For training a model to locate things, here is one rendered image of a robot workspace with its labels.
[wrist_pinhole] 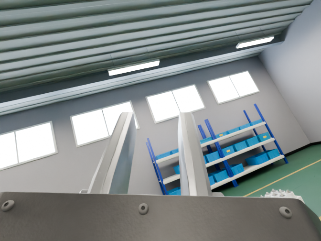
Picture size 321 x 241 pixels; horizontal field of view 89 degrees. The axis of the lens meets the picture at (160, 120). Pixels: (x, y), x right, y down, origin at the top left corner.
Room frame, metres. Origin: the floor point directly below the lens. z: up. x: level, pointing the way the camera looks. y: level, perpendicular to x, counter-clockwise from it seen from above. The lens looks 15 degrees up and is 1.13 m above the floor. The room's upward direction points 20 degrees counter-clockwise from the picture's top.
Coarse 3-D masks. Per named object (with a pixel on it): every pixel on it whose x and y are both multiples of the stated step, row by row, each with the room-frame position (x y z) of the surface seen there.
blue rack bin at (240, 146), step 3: (243, 141) 4.95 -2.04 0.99; (234, 144) 4.88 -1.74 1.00; (237, 144) 4.90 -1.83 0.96; (240, 144) 4.92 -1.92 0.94; (243, 144) 4.94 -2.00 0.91; (234, 147) 4.94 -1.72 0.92; (237, 147) 4.90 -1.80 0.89; (240, 147) 4.92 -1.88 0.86; (243, 147) 4.94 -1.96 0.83; (246, 147) 4.96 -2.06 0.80; (234, 150) 5.01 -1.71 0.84; (237, 150) 4.89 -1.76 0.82; (240, 150) 4.92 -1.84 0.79
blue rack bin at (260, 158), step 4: (252, 156) 5.49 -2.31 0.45; (256, 156) 5.46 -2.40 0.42; (260, 156) 4.99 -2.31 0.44; (264, 156) 5.02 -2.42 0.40; (248, 160) 5.30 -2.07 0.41; (252, 160) 5.14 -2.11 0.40; (256, 160) 4.99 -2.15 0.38; (260, 160) 4.99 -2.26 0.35; (264, 160) 5.02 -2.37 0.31; (268, 160) 5.05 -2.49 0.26; (248, 164) 5.41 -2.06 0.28; (252, 164) 5.24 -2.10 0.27; (256, 164) 5.09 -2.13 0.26
